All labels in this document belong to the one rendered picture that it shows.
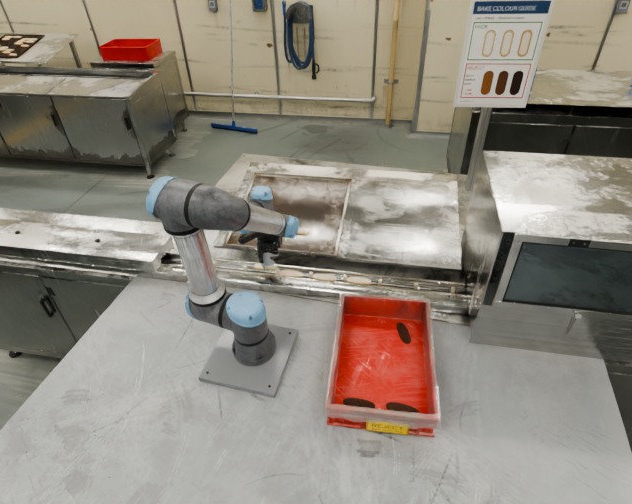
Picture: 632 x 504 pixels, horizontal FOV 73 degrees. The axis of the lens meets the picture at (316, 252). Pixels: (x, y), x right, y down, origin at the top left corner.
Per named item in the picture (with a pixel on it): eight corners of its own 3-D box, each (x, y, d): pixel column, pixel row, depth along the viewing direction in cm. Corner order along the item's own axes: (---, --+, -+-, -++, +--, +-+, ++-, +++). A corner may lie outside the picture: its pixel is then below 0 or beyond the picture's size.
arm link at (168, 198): (225, 337, 140) (182, 200, 103) (187, 324, 145) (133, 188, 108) (244, 310, 148) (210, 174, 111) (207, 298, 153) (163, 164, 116)
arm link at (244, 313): (257, 349, 136) (252, 321, 127) (221, 336, 141) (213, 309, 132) (275, 321, 145) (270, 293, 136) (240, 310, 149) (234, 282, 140)
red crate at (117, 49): (102, 60, 437) (97, 47, 429) (118, 51, 465) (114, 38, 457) (149, 61, 432) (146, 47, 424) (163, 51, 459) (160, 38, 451)
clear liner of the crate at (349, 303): (322, 427, 127) (321, 409, 121) (338, 308, 165) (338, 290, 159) (438, 441, 123) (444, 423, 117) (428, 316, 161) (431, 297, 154)
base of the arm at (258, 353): (265, 371, 141) (261, 353, 135) (224, 359, 146) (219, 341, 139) (283, 336, 152) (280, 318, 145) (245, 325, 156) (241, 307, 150)
